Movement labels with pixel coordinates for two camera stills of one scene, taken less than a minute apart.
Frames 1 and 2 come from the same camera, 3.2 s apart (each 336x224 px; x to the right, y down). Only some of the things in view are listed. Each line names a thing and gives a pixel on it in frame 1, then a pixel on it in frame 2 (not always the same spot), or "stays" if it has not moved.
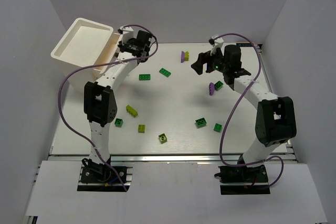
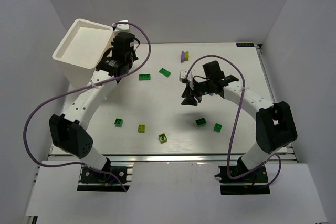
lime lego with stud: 163,138 stays
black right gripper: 209,61 -> 196,91
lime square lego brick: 141,128 stays
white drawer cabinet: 85,43 stays
